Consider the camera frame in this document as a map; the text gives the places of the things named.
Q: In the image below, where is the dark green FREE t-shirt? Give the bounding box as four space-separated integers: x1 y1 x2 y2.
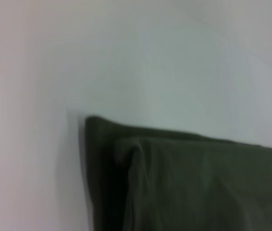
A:
83 115 272 231

